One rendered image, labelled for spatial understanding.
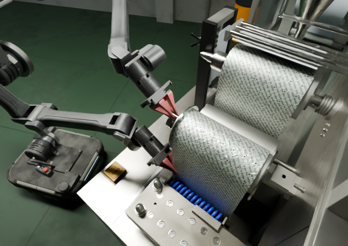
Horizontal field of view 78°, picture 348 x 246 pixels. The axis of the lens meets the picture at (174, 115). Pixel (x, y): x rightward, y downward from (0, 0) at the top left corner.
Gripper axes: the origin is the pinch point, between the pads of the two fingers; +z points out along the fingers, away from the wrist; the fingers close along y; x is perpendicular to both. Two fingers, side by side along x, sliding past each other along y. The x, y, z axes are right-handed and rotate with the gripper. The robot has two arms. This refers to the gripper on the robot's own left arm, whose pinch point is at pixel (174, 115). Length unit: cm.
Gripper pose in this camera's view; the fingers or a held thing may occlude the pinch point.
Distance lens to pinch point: 65.6
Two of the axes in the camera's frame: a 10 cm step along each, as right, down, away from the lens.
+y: -6.2, 6.3, -4.7
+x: 4.6, -1.9, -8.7
